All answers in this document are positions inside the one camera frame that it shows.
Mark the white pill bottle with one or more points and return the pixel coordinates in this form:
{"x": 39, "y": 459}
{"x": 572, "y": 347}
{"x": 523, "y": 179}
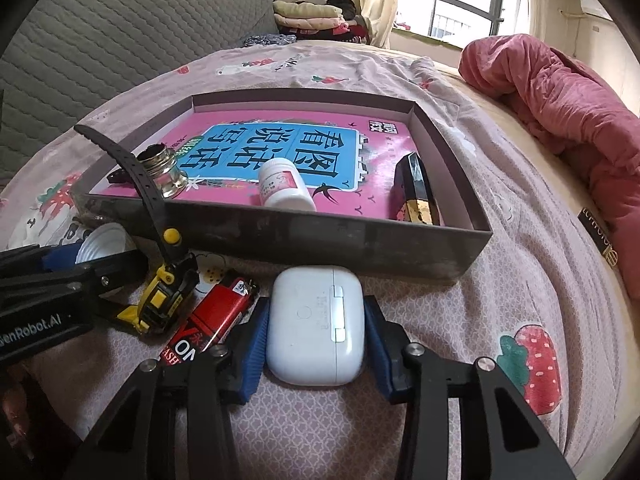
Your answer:
{"x": 282, "y": 185}

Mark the black bag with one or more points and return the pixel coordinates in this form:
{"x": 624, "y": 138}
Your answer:
{"x": 342, "y": 5}

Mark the yellow black toy watch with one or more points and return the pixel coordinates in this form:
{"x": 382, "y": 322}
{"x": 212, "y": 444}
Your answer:
{"x": 160, "y": 290}

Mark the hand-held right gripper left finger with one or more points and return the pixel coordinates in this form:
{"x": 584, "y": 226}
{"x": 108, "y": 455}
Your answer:
{"x": 252, "y": 350}

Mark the white air conditioner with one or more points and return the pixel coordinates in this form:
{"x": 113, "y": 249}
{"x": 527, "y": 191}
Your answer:
{"x": 596, "y": 9}

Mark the grey quilted headboard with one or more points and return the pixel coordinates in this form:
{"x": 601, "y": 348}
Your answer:
{"x": 100, "y": 35}

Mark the cream folded garment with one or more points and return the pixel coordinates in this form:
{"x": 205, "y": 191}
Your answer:
{"x": 305, "y": 10}

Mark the blue patterned cloth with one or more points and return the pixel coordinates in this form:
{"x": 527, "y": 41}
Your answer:
{"x": 270, "y": 40}

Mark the silver metal cup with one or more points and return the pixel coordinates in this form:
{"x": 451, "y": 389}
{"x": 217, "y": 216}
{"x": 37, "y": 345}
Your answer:
{"x": 165, "y": 170}

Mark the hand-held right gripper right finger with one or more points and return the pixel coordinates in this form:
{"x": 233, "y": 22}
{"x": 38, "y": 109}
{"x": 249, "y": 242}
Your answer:
{"x": 377, "y": 350}

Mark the black faceted case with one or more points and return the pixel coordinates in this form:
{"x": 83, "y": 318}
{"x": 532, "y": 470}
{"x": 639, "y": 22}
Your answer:
{"x": 412, "y": 190}

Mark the person's left hand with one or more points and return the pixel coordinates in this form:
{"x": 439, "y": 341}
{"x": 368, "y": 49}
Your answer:
{"x": 12, "y": 400}

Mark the grey shallow cardboard box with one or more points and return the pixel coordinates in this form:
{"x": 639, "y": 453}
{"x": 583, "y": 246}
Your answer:
{"x": 300, "y": 250}

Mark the black hair clip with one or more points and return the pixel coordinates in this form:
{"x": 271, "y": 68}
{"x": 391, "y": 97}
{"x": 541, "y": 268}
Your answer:
{"x": 117, "y": 177}

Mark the white earbuds case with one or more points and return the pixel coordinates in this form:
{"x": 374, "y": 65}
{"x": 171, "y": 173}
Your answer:
{"x": 310, "y": 325}

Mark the pink folded garment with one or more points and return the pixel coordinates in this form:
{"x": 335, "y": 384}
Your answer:
{"x": 315, "y": 24}

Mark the pink quilt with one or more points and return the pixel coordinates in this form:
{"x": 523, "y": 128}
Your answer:
{"x": 550, "y": 100}

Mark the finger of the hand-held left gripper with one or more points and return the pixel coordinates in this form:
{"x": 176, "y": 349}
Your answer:
{"x": 20, "y": 257}
{"x": 100, "y": 274}

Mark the dark folded clothes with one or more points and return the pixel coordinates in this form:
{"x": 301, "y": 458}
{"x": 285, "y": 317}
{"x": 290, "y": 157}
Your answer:
{"x": 345, "y": 35}

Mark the red black lighter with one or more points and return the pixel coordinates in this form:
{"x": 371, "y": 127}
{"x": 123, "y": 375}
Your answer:
{"x": 210, "y": 320}

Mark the pink book with blue panel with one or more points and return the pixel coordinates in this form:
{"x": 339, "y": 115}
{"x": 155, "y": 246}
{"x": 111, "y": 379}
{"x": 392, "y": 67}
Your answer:
{"x": 345, "y": 205}

